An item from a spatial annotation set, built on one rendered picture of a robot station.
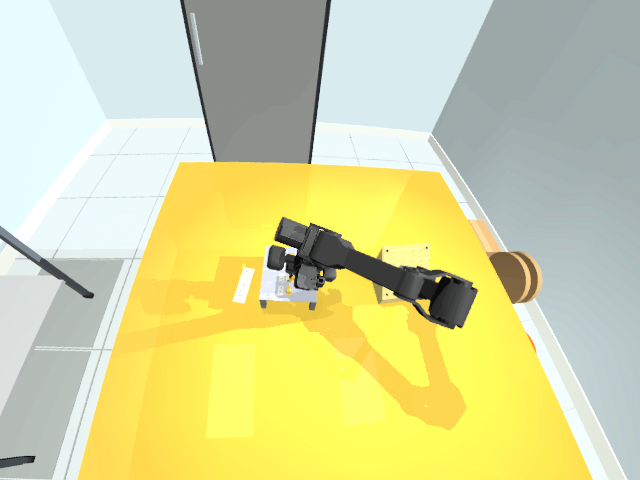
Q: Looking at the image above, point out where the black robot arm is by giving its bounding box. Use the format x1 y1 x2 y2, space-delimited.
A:
274 217 479 330

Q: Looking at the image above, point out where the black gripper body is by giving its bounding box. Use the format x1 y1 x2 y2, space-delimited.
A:
266 245 337 283

